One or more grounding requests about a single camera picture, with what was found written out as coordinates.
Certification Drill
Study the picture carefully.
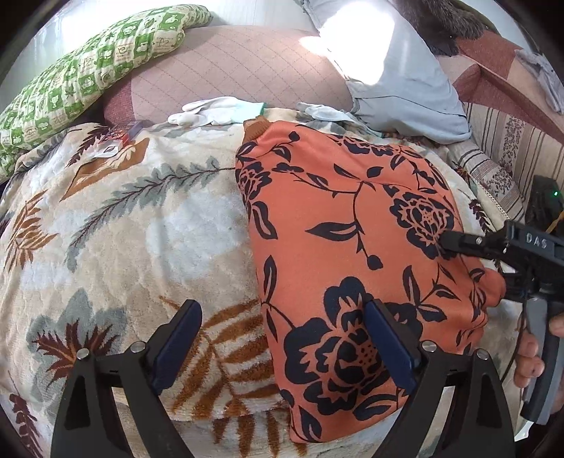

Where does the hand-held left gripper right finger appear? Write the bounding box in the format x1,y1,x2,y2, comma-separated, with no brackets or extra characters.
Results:
363,298,516,458

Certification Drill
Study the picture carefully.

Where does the dark fur cloth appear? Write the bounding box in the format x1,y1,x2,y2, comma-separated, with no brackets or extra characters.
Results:
405,0,490,56

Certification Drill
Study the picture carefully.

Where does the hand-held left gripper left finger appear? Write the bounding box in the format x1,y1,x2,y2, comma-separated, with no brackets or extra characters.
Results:
50,299,203,458

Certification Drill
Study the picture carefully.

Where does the orange floral garment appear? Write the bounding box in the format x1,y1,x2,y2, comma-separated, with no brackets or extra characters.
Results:
235,118,507,443

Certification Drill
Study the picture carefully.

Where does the red-brown cloth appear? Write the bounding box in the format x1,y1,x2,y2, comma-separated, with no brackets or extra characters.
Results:
441,31,564,146

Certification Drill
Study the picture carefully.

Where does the white glove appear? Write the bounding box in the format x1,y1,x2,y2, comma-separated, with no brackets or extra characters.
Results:
167,97,269,126

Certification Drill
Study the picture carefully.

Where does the grey cloth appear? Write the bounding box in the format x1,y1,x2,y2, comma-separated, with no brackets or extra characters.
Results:
515,48,564,113

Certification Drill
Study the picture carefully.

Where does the pink quilted mattress pad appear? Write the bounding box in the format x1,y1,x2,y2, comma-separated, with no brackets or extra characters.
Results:
102,24,355,128

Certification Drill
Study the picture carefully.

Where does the light blue pillow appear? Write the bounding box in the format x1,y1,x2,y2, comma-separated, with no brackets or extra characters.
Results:
293,0,472,144

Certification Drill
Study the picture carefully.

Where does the small plastic packet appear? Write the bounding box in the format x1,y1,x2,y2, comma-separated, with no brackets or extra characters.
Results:
94,123,144,159

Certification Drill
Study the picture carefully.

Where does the green patterned pillow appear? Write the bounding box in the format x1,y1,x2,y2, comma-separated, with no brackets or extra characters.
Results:
0,4,214,181

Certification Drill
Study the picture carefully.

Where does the person's right hand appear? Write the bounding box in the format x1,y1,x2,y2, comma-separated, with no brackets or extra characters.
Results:
513,308,564,390

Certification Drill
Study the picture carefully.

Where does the striped floral quilt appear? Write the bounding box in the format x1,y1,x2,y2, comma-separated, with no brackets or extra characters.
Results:
445,101,564,221

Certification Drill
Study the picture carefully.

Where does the leaf-print fleece blanket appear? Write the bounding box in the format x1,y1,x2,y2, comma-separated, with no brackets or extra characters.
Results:
0,108,529,458

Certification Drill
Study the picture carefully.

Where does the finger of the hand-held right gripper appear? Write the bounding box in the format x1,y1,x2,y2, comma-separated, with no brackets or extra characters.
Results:
441,230,507,261

